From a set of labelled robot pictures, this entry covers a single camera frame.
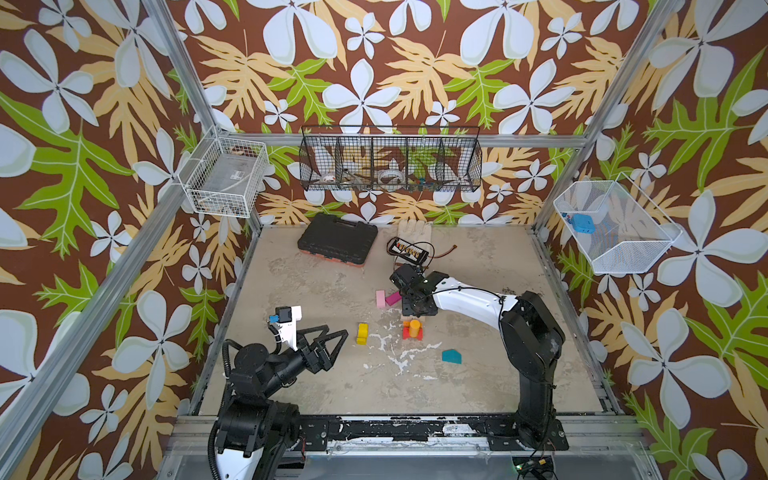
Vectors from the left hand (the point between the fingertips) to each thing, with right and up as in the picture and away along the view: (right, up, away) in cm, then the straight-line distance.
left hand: (336, 330), depth 66 cm
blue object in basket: (+69, +26, +20) cm, 77 cm away
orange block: (+17, -3, +20) cm, 27 cm away
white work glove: (+24, +26, +52) cm, 64 cm away
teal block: (+31, -13, +20) cm, 39 cm away
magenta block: (+14, +3, +32) cm, 35 cm away
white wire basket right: (+76, +23, +11) cm, 80 cm away
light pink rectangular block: (+10, +2, +33) cm, 34 cm away
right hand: (+19, 0, +27) cm, 33 cm away
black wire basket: (+13, +50, +32) cm, 61 cm away
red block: (+18, -7, +23) cm, 30 cm away
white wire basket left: (-36, +40, +21) cm, 58 cm away
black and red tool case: (-5, +23, +45) cm, 51 cm away
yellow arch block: (+4, -7, +25) cm, 26 cm away
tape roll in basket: (+13, +44, +33) cm, 56 cm away
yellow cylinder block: (+20, -4, +19) cm, 27 cm away
